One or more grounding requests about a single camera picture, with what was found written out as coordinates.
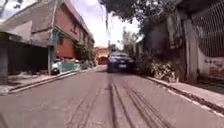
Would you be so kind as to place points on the overhanging tree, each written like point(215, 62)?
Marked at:
point(140, 10)

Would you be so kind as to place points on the white car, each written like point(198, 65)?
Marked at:
point(56, 66)

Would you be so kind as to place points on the bush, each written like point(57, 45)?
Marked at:
point(163, 70)

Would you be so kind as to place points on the concrete wall with mesh fence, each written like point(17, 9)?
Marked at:
point(196, 43)

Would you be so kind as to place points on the raised concrete sidewalk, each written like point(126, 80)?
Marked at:
point(200, 91)

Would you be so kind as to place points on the red brick building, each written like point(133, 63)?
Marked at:
point(50, 30)

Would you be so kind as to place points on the orange building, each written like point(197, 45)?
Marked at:
point(102, 55)

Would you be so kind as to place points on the grey asphalt road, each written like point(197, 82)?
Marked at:
point(100, 100)

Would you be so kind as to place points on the dark blue car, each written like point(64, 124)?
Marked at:
point(120, 61)

